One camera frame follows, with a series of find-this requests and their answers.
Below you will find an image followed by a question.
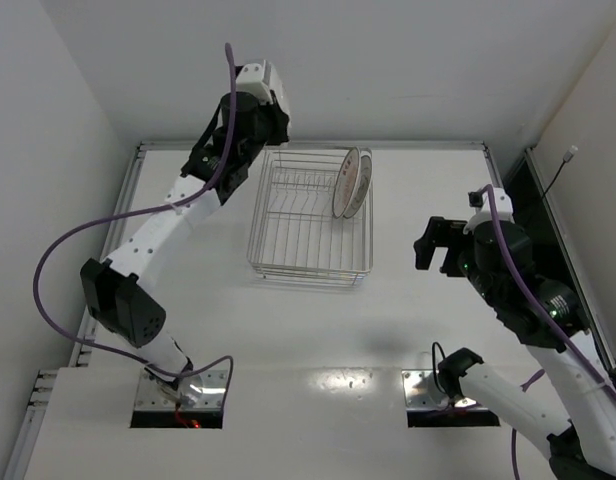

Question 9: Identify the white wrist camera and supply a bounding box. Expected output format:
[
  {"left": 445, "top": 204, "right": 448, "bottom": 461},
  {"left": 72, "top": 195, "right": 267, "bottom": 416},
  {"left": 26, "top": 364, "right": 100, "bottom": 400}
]
[
  {"left": 236, "top": 59, "right": 291, "bottom": 117},
  {"left": 464, "top": 185, "right": 514, "bottom": 234}
]

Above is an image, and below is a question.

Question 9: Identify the metal base plate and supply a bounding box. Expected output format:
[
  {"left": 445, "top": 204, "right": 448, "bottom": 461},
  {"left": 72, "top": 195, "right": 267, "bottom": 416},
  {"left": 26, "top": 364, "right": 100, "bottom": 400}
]
[
  {"left": 133, "top": 370, "right": 228, "bottom": 412},
  {"left": 401, "top": 369, "right": 484, "bottom": 413}
]

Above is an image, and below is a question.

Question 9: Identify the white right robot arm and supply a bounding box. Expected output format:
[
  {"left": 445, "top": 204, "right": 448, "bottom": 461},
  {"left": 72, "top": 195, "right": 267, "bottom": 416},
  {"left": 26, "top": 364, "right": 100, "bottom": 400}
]
[{"left": 413, "top": 185, "right": 616, "bottom": 479}]

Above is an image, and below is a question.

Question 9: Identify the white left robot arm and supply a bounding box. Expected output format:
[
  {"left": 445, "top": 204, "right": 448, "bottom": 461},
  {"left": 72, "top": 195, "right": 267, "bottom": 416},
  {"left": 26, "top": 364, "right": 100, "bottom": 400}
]
[{"left": 80, "top": 92, "right": 290, "bottom": 397}]

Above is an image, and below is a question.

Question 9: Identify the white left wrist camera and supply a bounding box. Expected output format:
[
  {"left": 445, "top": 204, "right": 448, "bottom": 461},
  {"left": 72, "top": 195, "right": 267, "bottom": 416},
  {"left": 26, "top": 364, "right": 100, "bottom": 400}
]
[{"left": 236, "top": 59, "right": 291, "bottom": 117}]

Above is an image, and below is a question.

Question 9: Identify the black wall cable white plug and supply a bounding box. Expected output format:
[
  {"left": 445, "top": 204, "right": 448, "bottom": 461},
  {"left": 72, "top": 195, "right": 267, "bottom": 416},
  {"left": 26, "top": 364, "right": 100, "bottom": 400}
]
[{"left": 540, "top": 145, "right": 579, "bottom": 201}]

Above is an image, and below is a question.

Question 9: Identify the metal wire dish rack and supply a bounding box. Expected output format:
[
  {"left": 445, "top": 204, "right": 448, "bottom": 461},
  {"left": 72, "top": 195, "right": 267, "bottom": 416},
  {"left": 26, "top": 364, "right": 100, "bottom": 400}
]
[{"left": 247, "top": 147, "right": 373, "bottom": 287}]

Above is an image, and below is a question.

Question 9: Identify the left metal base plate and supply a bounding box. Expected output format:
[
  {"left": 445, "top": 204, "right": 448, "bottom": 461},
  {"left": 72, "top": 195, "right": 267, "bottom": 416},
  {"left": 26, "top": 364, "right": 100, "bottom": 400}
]
[{"left": 133, "top": 370, "right": 228, "bottom": 412}]

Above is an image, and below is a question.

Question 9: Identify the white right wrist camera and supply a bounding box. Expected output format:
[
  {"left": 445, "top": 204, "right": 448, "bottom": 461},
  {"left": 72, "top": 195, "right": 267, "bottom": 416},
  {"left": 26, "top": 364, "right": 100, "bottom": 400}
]
[{"left": 464, "top": 185, "right": 514, "bottom": 234}]

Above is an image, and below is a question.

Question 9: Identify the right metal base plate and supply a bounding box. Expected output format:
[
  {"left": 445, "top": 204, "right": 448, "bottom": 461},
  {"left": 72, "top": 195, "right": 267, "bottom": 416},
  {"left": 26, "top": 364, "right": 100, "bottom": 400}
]
[{"left": 401, "top": 369, "right": 484, "bottom": 413}]

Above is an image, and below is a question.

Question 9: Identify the black line patterned plate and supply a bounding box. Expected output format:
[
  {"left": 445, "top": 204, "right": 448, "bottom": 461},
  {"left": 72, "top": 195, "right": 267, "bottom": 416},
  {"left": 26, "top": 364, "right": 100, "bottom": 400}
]
[{"left": 343, "top": 153, "right": 372, "bottom": 219}]

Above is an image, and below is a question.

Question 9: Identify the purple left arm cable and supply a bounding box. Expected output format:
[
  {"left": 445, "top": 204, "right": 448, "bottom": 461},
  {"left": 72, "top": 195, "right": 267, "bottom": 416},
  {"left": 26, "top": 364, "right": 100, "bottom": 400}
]
[{"left": 32, "top": 42, "right": 238, "bottom": 426}]

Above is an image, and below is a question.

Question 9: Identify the orange patterned white plate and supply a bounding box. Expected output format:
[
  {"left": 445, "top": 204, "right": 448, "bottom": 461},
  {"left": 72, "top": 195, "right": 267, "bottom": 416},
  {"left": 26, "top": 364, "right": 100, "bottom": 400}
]
[{"left": 332, "top": 147, "right": 361, "bottom": 219}]

